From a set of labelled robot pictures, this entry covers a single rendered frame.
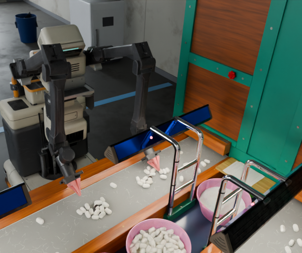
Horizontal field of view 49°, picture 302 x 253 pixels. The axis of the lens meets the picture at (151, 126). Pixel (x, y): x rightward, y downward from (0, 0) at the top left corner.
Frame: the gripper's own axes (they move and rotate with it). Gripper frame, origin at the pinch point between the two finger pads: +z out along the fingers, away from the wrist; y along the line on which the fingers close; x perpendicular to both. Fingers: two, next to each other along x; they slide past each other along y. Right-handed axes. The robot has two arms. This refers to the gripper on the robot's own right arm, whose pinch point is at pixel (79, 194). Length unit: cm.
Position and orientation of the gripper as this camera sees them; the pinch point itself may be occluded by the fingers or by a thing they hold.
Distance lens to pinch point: 155.5
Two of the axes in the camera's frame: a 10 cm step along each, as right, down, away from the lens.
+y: 7.3, -3.1, 6.1
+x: -5.0, 3.7, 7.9
